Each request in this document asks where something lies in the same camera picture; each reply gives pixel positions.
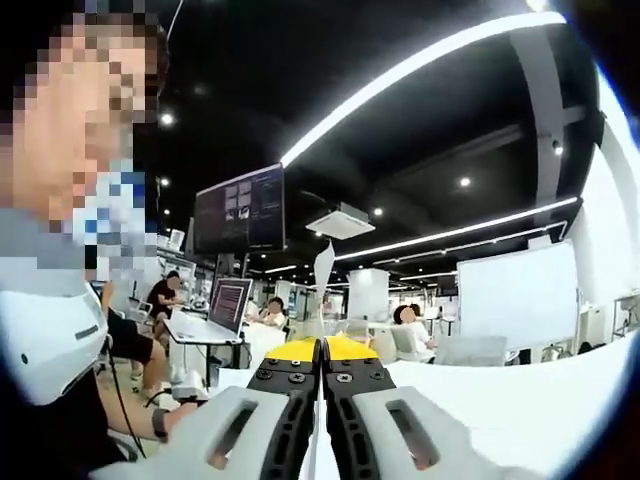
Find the ceiling air conditioner vent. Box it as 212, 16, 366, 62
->
305, 202, 376, 239

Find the black wristwatch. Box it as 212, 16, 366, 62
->
151, 408, 171, 442

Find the grey desk panel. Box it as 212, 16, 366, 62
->
436, 334, 510, 367

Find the wide ceiling light strip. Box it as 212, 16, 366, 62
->
279, 10, 569, 166

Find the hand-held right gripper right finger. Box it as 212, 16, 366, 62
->
323, 335, 551, 480

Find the white chest-worn device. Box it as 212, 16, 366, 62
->
0, 287, 109, 407

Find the white table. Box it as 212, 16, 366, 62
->
214, 357, 632, 480

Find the person's left hand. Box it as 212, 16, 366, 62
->
168, 399, 204, 441

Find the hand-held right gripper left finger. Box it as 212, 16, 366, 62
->
89, 337, 322, 480

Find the white square column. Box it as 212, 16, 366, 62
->
348, 268, 390, 321

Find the large dark monitor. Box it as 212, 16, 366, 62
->
193, 162, 287, 256

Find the white office chair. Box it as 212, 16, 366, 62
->
391, 327, 436, 364

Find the white printing paper sheet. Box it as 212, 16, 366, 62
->
305, 238, 337, 480

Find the white open laptop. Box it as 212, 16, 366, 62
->
164, 278, 254, 345

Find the white mobile whiteboard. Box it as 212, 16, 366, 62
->
457, 242, 580, 351

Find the black device cable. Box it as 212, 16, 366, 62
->
107, 339, 149, 459

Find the thin ceiling light strip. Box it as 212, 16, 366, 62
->
333, 196, 580, 261

